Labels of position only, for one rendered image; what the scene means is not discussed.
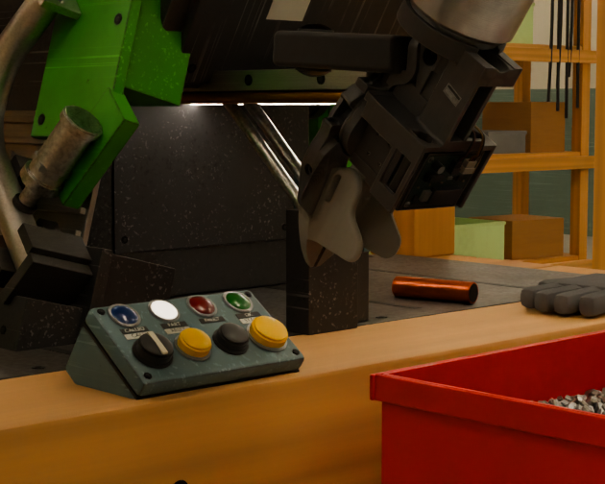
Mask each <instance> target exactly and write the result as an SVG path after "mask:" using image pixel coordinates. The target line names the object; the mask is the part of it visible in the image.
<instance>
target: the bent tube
mask: <svg viewBox="0 0 605 484"><path fill-rule="evenodd" d="M58 13H60V14H63V15H65V16H68V17H71V18H73V19H76V20H77V19H78V18H79V17H80V16H81V11H80V8H79V6H78V3H77V1H76V0H25V1H24V2H23V4H22V5H21V6H20V8H19V9H18V11H17V12H16V13H15V15H14V16H13V17H12V19H11V21H10V22H9V23H8V25H7V26H6V27H5V29H4V30H3V32H2V33H1V34H0V230H1V232H2V234H3V237H4V239H5V242H6V245H7V247H8V250H9V252H10V255H11V257H12V261H13V264H14V267H15V269H16V270H17V269H18V268H19V266H20V265H21V263H22V262H23V261H24V259H25V258H26V256H27V254H26V251H25V249H24V246H23V244H22V241H21V239H20V236H19V234H18V231H17V230H18V229H19V228H20V226H21V225H22V223H26V224H30V225H34V226H36V221H35V219H34V216H33V214H26V213H23V212H21V211H19V210H18V209H17V208H16V207H15V206H14V205H13V203H12V198H13V197H14V195H15V194H17V193H21V192H22V188H21V186H20V184H19V181H18V179H17V176H16V174H15V173H14V170H13V168H12V164H11V162H10V159H9V157H8V154H7V151H6V147H5V141H4V117H5V110H6V105H7V101H8V97H9V93H10V90H11V87H12V83H13V80H14V78H15V75H16V73H17V71H18V69H19V67H20V65H21V63H22V62H23V61H24V59H25V58H26V56H27V55H28V54H29V52H30V51H31V50H32V48H33V47H34V46H35V44H36V43H37V41H38V40H39V39H40V37H41V36H42V34H43V33H44V32H45V30H46V29H47V28H48V26H49V25H50V24H51V22H52V21H53V20H54V18H55V17H56V16H57V14H58Z"/></svg>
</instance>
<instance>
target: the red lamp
mask: <svg viewBox="0 0 605 484"><path fill-rule="evenodd" d="M189 302H190V305H191V306H192V307H193V308H194V309H195V310H197V311H198V312H200V313H204V314H211V313H213V312H214V310H215V307H214V305H213V303H212V302H211V301H209V300H208V299H206V298H203V297H198V296H196V297H192V298H191V299H190V300H189Z"/></svg>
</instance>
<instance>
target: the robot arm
mask: <svg viewBox="0 0 605 484"><path fill-rule="evenodd" d="M533 1H534V0H403V1H402V3H401V5H400V7H399V10H398V12H397V19H398V22H399V24H400V26H401V27H402V28H403V29H404V31H405V32H406V33H407V34H409V36H398V35H379V34H354V33H334V31H332V30H331V29H330V28H329V27H327V26H325V25H323V24H318V23H311V24H307V25H304V26H302V27H300V28H298V31H282V30H280V31H277V32H276V33H275V35H274V52H273V62H274V64H275V65H277V66H289V67H295V70H297V71H299V72H300V73H302V74H304V75H305V76H308V77H321V76H324V75H326V74H327V73H329V72H331V69H332V70H347V71H362V72H367V73H366V77H358V78H357V80H356V82H355V84H353V85H351V86H349V87H348V88H347V89H346V90H345V91H343V92H342V93H341V97H340V98H339V100H338V101H337V102H336V104H335V105H334V107H333V108H332V110H331V111H330V113H329V116H328V117H325V118H323V120H322V124H321V127H320V129H319V130H318V132H317V134H316V135H315V137H314V138H313V140H312V141H311V143H310V145H309V146H308V148H307V150H306V153H305V155H304V157H303V160H302V166H301V171H300V180H299V190H298V199H297V200H298V203H299V205H300V206H299V233H300V241H301V247H302V254H303V257H304V260H305V262H306V263H307V265H308V266H309V267H318V266H321V265H322V264H323V263H324V262H325V261H327V260H328V259H329V258H330V257H331V256H332V255H334V254H337V255H338V256H340V257H341V258H343V259H344V260H346V261H348V262H355V261H356V260H358V259H359V257H360V256H361V254H362V251H363V248H365V249H367V250H369V251H371V252H372V253H374V254H377V255H378V256H380V257H382V258H390V257H393V256H394V255H395V254H396V253H397V252H398V250H399V247H400V244H401V237H400V234H399V229H398V227H397V224H396V221H395V219H394V215H393V212H394V210H396V211H398V210H410V209H424V208H436V207H449V206H455V205H457V206H458V207H463V205H464V203H465V202H466V200H467V199H468V197H469V195H470V193H471V192H472V189H473V187H474V186H475V184H476V182H477V180H478V178H479V177H480V175H481V173H482V171H483V170H484V168H485V166H486V164H487V162H488V161H489V159H490V157H491V155H492V154H493V152H494V150H495V148H496V146H497V145H496V144H495V143H494V141H493V140H491V139H490V138H489V137H488V136H487V135H486V134H484V133H483V132H482V131H481V130H480V129H479V128H478V127H477V126H476V125H475V124H476V122H477V120H478V118H479V117H480V115H481V113H482V111H483V109H484V108H485V107H486V105H487V103H488V101H489V99H490V98H491V96H492V94H493V92H494V90H495V89H496V87H513V86H514V84H515V83H516V81H517V79H518V77H519V75H520V73H521V71H522V68H521V67H520V66H519V65H518V64H516V63H515V62H514V61H513V60H512V59H511V58H509V57H508V56H507V55H506V54H505V53H504V52H503V50H504V48H505V46H506V43H507V42H510V41H511V40H512V39H513V38H514V36H515V34H516V32H517V30H518V28H519V27H520V24H521V23H522V21H523V19H524V18H525V16H526V14H527V12H528V10H529V8H530V7H531V5H532V3H533ZM349 159H350V162H351V163H352V165H351V167H347V164H348V160H349ZM479 161H480V162H479ZM478 163H479V164H478ZM475 168H476V169H475ZM474 170H475V171H474ZM465 187H466V188H465Z"/></svg>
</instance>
